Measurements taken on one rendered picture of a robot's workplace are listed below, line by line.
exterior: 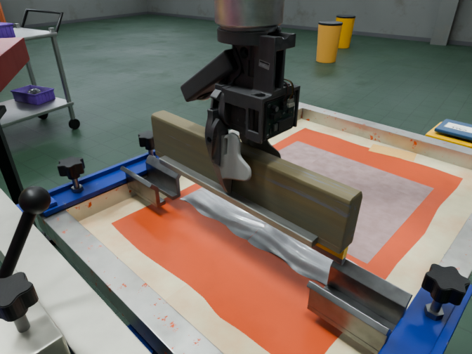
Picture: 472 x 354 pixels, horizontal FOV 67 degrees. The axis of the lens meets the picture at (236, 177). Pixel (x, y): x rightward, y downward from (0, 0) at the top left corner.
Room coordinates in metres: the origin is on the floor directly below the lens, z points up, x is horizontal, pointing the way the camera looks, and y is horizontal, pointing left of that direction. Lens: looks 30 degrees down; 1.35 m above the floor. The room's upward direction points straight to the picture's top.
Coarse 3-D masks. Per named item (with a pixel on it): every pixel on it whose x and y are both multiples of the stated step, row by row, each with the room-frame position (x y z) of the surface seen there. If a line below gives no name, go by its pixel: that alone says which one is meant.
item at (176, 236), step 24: (288, 144) 0.84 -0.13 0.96; (312, 144) 0.84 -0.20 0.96; (336, 144) 0.84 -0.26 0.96; (312, 168) 0.71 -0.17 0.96; (336, 168) 0.71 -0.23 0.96; (144, 216) 0.53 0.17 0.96; (168, 216) 0.53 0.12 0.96; (192, 216) 0.53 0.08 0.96; (144, 240) 0.46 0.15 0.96; (168, 240) 0.46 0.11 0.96; (192, 240) 0.46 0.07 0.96; (216, 240) 0.46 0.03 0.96; (240, 240) 0.46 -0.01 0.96; (168, 264) 0.41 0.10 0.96; (192, 264) 0.41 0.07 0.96
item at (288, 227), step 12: (180, 168) 0.49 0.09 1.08; (192, 180) 0.46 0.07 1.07; (204, 180) 0.45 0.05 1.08; (216, 192) 0.43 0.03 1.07; (240, 204) 0.40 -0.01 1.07; (252, 204) 0.39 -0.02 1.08; (264, 216) 0.37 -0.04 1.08; (276, 216) 0.37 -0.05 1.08; (288, 228) 0.34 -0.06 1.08; (300, 228) 0.34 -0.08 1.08; (300, 240) 0.33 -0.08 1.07; (312, 240) 0.32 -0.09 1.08
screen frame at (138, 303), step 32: (352, 128) 0.91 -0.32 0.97; (384, 128) 0.86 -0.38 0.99; (448, 160) 0.74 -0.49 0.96; (128, 192) 0.59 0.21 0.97; (64, 224) 0.46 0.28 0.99; (96, 256) 0.39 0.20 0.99; (448, 256) 0.39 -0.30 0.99; (128, 288) 0.33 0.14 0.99; (128, 320) 0.30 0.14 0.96; (160, 320) 0.28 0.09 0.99; (160, 352) 0.26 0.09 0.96; (192, 352) 0.24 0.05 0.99
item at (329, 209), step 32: (160, 128) 0.53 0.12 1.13; (192, 128) 0.49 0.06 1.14; (192, 160) 0.48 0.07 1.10; (256, 160) 0.40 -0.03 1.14; (256, 192) 0.39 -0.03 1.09; (288, 192) 0.36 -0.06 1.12; (320, 192) 0.33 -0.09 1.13; (352, 192) 0.32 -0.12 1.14; (320, 224) 0.33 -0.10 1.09; (352, 224) 0.32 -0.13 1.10
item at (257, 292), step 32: (384, 160) 0.75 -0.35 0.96; (384, 192) 0.61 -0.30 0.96; (416, 192) 0.61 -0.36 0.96; (448, 192) 0.61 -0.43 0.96; (384, 224) 0.51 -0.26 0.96; (416, 224) 0.51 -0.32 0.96; (256, 256) 0.42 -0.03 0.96; (352, 256) 0.42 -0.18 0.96; (384, 256) 0.42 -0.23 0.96; (192, 288) 0.36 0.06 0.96; (224, 288) 0.36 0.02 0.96; (256, 288) 0.36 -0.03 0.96; (288, 288) 0.36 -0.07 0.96; (256, 320) 0.31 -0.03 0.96; (288, 320) 0.31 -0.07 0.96; (320, 320) 0.31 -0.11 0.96; (288, 352) 0.26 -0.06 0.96; (320, 352) 0.26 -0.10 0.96
